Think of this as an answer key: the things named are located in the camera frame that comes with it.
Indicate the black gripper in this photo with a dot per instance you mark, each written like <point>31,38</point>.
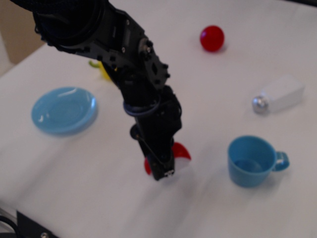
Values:
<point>154,129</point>

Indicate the red and white toy sushi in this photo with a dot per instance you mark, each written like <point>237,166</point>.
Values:
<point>179,151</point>

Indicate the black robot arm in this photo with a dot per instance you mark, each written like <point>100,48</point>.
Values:
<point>97,30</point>

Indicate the light blue plastic plate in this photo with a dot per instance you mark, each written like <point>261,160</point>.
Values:
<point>64,111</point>

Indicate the blue plastic cup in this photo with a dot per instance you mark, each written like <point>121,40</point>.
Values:
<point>251,159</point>

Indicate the yellow toy bell pepper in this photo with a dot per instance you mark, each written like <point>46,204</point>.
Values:
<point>100,67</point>

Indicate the white salt shaker silver cap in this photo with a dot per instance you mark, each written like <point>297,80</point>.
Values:
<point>280,94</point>

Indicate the red toy ball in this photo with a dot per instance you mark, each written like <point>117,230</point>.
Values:
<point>212,38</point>

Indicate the black corner bracket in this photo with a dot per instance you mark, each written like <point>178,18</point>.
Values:
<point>32,229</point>

